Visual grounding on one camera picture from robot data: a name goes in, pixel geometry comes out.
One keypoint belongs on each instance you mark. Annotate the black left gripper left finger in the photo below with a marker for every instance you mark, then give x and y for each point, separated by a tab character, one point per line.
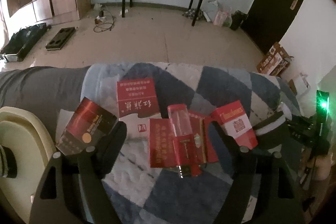
71	189

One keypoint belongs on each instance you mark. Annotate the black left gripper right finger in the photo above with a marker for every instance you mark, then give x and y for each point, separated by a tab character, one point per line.
266	175

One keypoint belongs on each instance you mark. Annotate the dark red cigarette box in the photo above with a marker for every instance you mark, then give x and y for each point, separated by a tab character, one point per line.
89	123

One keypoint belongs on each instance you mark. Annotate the red white double-happiness box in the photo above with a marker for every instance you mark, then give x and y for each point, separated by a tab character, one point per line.
235	122

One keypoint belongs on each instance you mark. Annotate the red cigarette pack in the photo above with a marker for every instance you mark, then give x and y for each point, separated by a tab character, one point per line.
161	150

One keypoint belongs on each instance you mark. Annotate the red white cigarette box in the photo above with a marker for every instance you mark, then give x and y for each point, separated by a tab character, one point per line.
137	104

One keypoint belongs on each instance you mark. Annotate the blue white checkered blanket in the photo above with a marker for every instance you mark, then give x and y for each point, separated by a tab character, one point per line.
141	194

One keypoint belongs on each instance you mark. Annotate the cream plastic basin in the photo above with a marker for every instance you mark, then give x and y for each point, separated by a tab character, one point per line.
32	146

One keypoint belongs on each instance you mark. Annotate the grey bed sheet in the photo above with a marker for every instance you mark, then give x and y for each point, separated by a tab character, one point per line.
43	91

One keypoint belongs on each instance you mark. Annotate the brown cardboard box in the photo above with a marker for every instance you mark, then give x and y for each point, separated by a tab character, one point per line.
275	61

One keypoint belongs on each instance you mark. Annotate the black foam tray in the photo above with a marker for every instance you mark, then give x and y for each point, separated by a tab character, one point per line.
60	39

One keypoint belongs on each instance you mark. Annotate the black case on floor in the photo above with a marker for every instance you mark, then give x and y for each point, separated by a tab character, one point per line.
22	42

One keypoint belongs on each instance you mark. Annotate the pink plastic bag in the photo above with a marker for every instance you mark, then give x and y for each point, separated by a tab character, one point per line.
222	19

